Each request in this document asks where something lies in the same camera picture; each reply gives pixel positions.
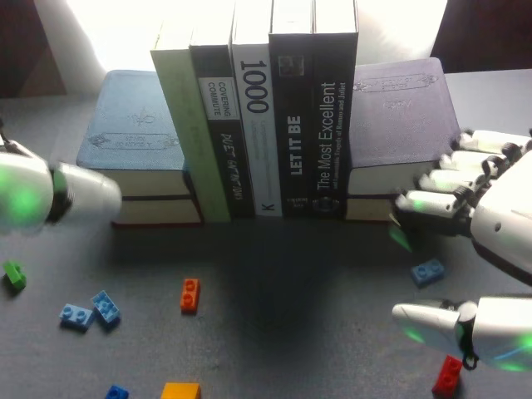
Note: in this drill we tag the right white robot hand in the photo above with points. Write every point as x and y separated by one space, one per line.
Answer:
503 216

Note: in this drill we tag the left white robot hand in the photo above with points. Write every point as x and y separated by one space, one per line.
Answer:
87 195

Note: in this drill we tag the black Let It Be book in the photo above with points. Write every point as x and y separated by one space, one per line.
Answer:
295 145

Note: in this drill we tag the thick dark red book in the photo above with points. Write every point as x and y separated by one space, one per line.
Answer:
158 212

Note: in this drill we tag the blue embossed book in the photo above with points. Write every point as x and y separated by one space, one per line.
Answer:
124 116

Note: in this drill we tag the green toy brick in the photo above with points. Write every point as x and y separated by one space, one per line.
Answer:
14 274

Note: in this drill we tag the light blue toy brick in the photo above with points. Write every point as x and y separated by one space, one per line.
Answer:
106 309
75 316

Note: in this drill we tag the green spine book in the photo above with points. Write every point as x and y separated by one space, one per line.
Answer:
187 124

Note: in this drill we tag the thick dark cover book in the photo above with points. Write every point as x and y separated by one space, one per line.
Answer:
365 210

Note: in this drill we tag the orange toy brick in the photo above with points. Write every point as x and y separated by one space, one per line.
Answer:
190 297

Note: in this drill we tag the purple embossed book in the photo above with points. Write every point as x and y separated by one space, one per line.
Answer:
395 116

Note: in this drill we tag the black Covering Commute book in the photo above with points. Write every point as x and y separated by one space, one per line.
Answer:
224 141

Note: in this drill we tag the red toy brick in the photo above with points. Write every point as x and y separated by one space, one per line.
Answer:
448 378

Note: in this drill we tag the grey 1000 book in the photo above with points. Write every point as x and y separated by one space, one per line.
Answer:
257 124

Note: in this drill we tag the black Most Excellent book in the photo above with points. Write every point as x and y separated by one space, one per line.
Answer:
332 124

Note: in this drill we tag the dark blue toy brick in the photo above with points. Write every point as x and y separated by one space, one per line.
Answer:
116 392

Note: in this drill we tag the yellow toy brick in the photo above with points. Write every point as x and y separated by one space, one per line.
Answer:
180 391

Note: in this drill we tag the grey table cloth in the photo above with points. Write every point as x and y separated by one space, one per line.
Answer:
291 353

